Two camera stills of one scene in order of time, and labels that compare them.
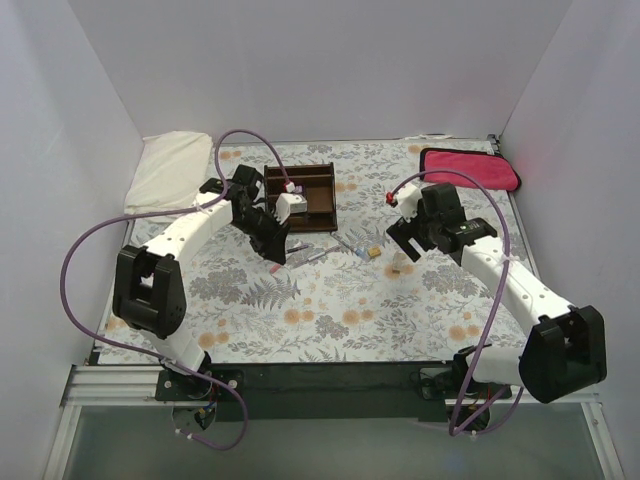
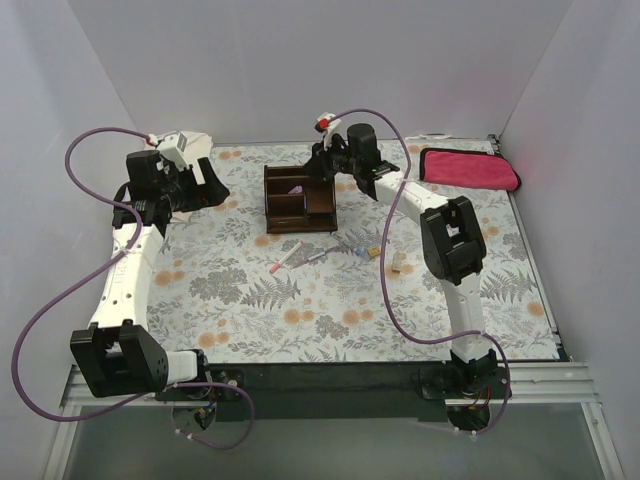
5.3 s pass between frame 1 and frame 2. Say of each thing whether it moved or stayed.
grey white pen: stayed
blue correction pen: stayed
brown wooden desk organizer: stayed
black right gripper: moved
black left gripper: moved
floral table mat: stayed
